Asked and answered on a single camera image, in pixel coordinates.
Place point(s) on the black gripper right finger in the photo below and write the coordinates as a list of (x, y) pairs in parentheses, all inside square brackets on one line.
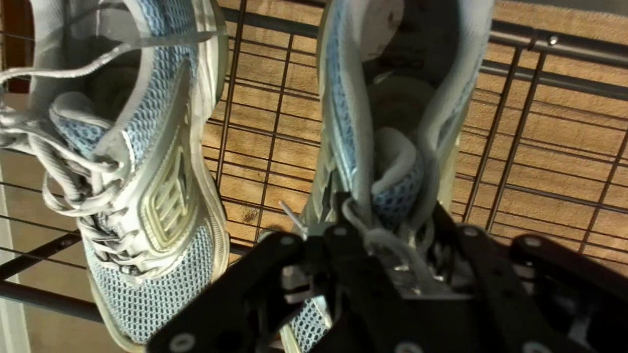
[(531, 294)]

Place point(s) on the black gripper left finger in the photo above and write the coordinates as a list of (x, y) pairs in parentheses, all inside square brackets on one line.
[(262, 300)]

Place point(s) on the blue white running shoe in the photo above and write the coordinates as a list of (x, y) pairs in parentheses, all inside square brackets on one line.
[(158, 287), (346, 98)]

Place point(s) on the black metal shoe rack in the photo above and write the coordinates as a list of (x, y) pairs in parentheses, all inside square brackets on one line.
[(556, 45)]

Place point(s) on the brown wooden table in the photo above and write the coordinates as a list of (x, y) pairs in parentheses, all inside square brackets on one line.
[(13, 40)]

